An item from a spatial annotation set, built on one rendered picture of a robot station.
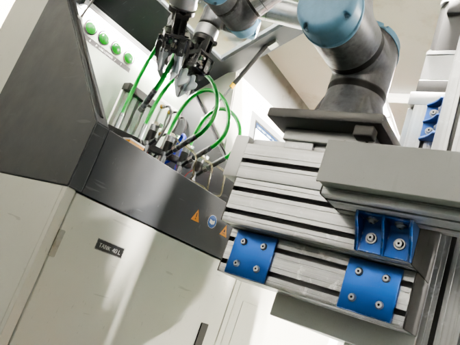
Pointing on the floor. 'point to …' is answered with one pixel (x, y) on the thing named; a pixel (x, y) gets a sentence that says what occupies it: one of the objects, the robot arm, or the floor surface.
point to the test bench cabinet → (35, 244)
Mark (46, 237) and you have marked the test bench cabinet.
